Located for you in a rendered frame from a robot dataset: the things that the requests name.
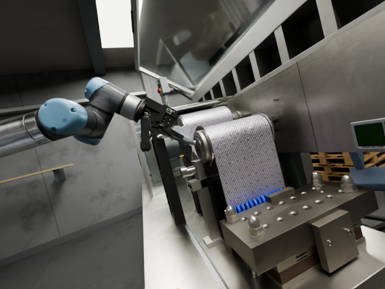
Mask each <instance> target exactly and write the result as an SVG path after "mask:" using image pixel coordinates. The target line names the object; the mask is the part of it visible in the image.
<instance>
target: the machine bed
mask: <svg viewBox="0 0 385 289"><path fill-rule="evenodd" d="M148 178H149V181H150V185H151V189H152V193H153V197H150V195H149V192H148V189H147V184H146V181H145V178H144V179H142V201H143V249H144V289H176V288H178V287H179V288H180V289H220V288H219V287H218V285H217V283H216V281H215V280H214V278H213V276H212V274H211V273H210V271H209V269H208V267H207V266H206V264H205V262H204V261H203V259H202V257H201V255H200V254H199V252H198V250H197V249H196V247H195V245H194V243H193V241H192V240H191V238H190V237H189V235H188V233H187V231H186V230H185V228H184V226H185V225H189V227H190V228H191V230H192V231H193V233H194V235H195V236H196V237H197V239H198V240H199V242H200V244H201V245H202V247H203V248H204V250H205V251H206V253H207V254H208V256H209V258H210V259H211V261H212V262H213V263H214V265H215V266H216V268H217V270H218V271H219V273H220V274H221V276H222V277H223V279H224V280H225V282H226V283H227V285H228V286H229V288H230V289H280V288H279V286H278V285H276V284H275V282H274V281H272V280H271V278H270V277H268V275H267V274H266V273H264V272H263V276H262V277H261V278H260V279H253V278H251V277H250V275H249V270H250V266H249V265H248V264H247V263H246V262H245V261H244V260H243V259H242V258H241V257H240V255H239V254H236V255H234V256H233V255H232V254H231V253H230V252H229V251H228V250H227V248H226V244H225V241H224V239H222V240H223V241H221V242H219V243H217V244H215V245H212V246H210V247H207V245H206V244H205V243H204V241H203V238H204V237H206V236H208V232H207V228H206V224H205V220H204V217H203V213H202V211H201V210H198V211H196V208H195V204H194V200H193V195H192V194H191V193H190V192H189V191H188V188H187V185H185V186H182V187H179V188H177V190H178V193H179V198H180V201H181V204H182V208H183V213H184V216H185V219H186V222H184V223H182V224H179V225H176V223H175V220H174V217H173V216H172V215H171V212H170V209H169V205H168V202H167V197H166V194H165V192H164V193H161V194H158V195H155V193H154V189H153V186H152V182H151V178H150V177H148ZM195 211H196V212H195ZM361 229H362V234H363V236H365V239H366V240H365V241H364V242H362V243H361V244H359V245H357V248H358V251H359V255H358V256H357V257H355V258H353V259H352V260H350V261H349V262H347V263H345V264H344V265H342V266H341V267H339V268H338V269H336V270H334V271H333V272H331V273H329V272H328V271H326V270H324V269H323V268H322V267H321V268H320V269H318V270H317V271H315V272H313V273H311V274H310V275H308V276H307V277H305V278H303V279H301V280H300V281H298V282H297V283H295V284H294V285H292V286H290V287H288V288H287V289H381V288H383V287H384V286H385V233H383V232H380V231H377V230H374V229H371V228H368V227H366V226H361Z"/></svg>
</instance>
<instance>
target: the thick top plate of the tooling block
mask: <svg viewBox="0 0 385 289"><path fill-rule="evenodd" d="M323 182H324V184H325V185H323V186H312V183H309V184H307V185H304V186H302V187H300V188H297V189H295V193H294V194H292V195H289V196H287V197H285V198H282V199H280V200H278V201H275V202H273V203H271V202H268V201H266V202H264V203H261V204H259V205H257V206H254V207H252V208H250V209H247V210H244V211H243V212H240V213H237V215H238V218H239V222H238V223H236V224H228V223H227V219H226V218H225V219H223V220H221V221H220V224H221V228H222V233H223V236H224V239H225V241H226V242H227V243H228V244H229V245H230V246H231V247H232V249H234V250H235V251H236V253H238V254H239V255H240V257H241V258H242V259H243V260H244V261H245V262H246V263H247V264H248V265H249V266H250V267H251V268H252V269H253V270H254V272H255V273H256V274H257V275H260V274H262V273H263V272H265V271H267V270H269V269H271V268H273V267H274V266H276V265H278V264H280V263H282V262H283V261H285V260H287V259H289V258H291V257H292V256H294V255H296V254H298V253H300V252H302V251H303V250H305V249H307V248H309V247H311V246H313V245H314V244H316V242H315V237H314V234H313V230H312V225H311V224H312V223H314V222H316V221H318V220H320V219H322V218H324V217H326V216H328V215H330V214H332V213H334V212H336V211H338V210H340V209H342V210H346V211H348V212H349V214H350V217H351V222H352V224H353V223H354V222H356V221H358V220H360V219H361V218H363V217H365V216H367V215H369V214H371V213H372V212H374V211H376V210H378V209H379V208H378V203H377V200H376V195H375V191H374V188H368V187H364V186H357V189H358V191H357V192H354V193H346V192H342V191H341V183H337V182H330V181H323ZM251 215H254V216H256V217H257V218H258V219H259V221H260V224H261V226H262V230H263V231H264V232H265V235H264V237H262V238H259V239H253V238H251V237H250V236H249V228H248V218H249V217H250V216H251Z"/></svg>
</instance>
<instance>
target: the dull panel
mask: <svg viewBox="0 0 385 289"><path fill-rule="evenodd" d="M277 155H278V160H279V162H282V163H283V166H284V171H285V175H286V180H287V183H288V186H289V187H292V188H294V189H297V188H300V187H302V186H304V185H307V182H306V179H305V174H304V169H303V165H302V162H301V158H300V153H277Z"/></svg>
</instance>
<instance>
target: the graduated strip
mask: <svg viewBox="0 0 385 289"><path fill-rule="evenodd" d="M184 228H185V230H186V231H187V233H188V235H189V237H190V238H191V240H192V241H193V243H194V245H195V247H196V249H197V250H198V252H199V254H200V255H201V257H202V259H203V261H204V262H205V264H206V266H207V267H208V269H209V271H210V273H211V274H212V276H213V278H214V280H215V281H216V283H217V285H218V287H219V288H220V289H230V288H229V286H228V285H227V283H226V282H225V280H224V279H223V277H222V276H221V274H220V273H219V271H218V270H217V268H216V266H215V265H214V263H213V262H212V261H211V259H210V258H209V256H208V254H207V253H206V251H205V250H204V248H203V247H202V245H201V244H200V242H199V240H198V239H197V237H196V236H195V235H194V233H193V231H192V230H191V228H190V227H189V225H185V226H184Z"/></svg>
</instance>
